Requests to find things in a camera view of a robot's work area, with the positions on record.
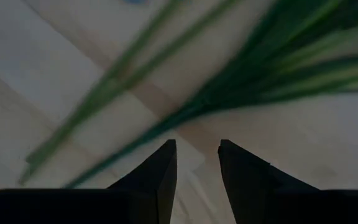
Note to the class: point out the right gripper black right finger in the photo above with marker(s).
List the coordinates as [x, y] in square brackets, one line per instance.
[247, 186]

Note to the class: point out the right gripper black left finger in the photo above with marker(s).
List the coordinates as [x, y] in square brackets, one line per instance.
[148, 186]

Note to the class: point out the blue artificial flower bunch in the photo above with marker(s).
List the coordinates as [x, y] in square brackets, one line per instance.
[259, 77]

